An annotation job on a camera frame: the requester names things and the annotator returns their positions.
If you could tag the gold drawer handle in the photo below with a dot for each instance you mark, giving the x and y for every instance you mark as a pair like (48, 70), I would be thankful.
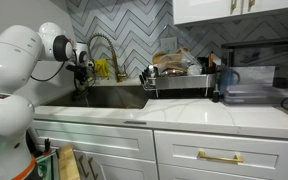
(235, 159)

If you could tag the stainless steel sink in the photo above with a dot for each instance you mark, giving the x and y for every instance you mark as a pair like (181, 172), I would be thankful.
(123, 97)

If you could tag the white lower cabinet drawers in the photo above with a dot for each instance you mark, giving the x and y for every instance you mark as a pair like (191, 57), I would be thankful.
(117, 153)

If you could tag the white wall outlet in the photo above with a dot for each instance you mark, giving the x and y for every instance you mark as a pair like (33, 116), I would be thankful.
(169, 44)

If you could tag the black appliance on counter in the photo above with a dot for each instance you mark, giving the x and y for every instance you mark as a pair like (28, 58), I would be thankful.
(272, 52)

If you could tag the clear storage container stack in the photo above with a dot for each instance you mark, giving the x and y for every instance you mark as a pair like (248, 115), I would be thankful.
(255, 87)

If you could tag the white upper cabinet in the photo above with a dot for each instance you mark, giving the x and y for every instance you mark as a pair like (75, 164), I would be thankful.
(189, 11)

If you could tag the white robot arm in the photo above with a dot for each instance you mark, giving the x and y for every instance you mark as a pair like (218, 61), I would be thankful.
(21, 48)

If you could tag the wooden board lower left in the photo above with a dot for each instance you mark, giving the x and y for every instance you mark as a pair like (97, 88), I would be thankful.
(68, 169)

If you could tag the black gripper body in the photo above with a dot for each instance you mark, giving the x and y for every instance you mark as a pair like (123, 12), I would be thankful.
(79, 73)

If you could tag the wooden cutting board in rack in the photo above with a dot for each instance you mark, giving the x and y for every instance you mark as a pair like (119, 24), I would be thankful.
(160, 57)

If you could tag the clear plastic bowl in rack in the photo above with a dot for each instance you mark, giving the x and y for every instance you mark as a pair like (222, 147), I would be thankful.
(179, 61)

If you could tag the blue pitcher on counter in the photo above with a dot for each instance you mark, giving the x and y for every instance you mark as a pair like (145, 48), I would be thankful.
(228, 77)

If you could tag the black dish drying rack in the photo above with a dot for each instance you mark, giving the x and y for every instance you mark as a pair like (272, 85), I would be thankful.
(175, 86)

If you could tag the gold spring kitchen faucet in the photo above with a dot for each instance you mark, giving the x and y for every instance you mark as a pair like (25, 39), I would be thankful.
(118, 74)

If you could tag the yellow glove on faucet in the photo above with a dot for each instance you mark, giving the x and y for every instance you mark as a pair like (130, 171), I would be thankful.
(101, 67)

